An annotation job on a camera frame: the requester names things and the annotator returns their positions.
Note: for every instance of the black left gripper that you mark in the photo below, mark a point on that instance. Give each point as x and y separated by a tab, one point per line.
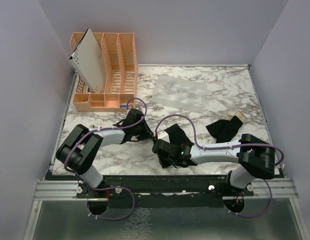
147	133

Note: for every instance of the black white boxer briefs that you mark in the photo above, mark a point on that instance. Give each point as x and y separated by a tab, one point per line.
177	137

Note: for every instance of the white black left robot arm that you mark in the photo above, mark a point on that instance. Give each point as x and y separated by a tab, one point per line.
79	149

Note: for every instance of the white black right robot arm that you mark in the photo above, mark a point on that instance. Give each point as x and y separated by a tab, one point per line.
256	158

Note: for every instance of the blue clips in organizer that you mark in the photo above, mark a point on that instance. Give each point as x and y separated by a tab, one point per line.
126	106

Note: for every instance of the black folded garment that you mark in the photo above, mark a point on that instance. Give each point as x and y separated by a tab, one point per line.
224	130

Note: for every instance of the clear plastic box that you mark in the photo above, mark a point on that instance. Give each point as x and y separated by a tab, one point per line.
180	93

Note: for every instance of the orange plastic desk organizer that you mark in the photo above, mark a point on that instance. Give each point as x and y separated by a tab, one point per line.
120	58

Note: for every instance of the white booklet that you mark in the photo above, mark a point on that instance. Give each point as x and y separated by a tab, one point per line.
88	61

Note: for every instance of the aluminium frame rail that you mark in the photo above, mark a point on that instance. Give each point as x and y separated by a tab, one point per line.
60	191

